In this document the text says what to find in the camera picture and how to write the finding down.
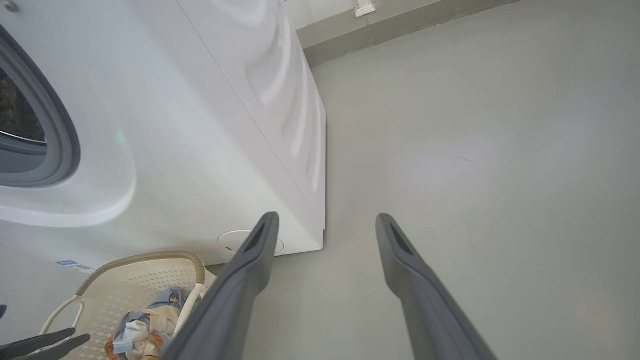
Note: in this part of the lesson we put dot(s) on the blue energy label sticker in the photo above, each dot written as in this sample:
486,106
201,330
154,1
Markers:
75,265

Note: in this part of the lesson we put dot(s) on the white metal railing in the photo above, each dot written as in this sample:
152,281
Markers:
365,7

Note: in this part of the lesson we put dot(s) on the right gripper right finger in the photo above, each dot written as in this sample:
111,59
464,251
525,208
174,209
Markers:
430,310

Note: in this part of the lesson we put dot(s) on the blue orange white garment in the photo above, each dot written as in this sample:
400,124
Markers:
145,325

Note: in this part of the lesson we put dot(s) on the steel perforated washer drum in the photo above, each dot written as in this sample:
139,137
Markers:
17,115

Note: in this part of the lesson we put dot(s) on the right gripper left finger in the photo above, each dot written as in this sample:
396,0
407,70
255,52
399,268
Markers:
230,305

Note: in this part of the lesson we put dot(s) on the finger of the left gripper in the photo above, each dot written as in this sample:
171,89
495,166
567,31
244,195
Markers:
35,342
60,349

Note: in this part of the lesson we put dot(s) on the round white filter cover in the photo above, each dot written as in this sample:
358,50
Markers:
232,240

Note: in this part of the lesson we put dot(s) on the grey rubber door gasket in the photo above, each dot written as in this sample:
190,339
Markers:
62,145

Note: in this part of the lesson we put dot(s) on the cream perforated laundry basket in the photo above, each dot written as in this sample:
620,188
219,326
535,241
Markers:
135,285

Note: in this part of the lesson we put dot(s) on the white front-load washing machine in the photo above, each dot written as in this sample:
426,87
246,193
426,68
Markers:
200,125

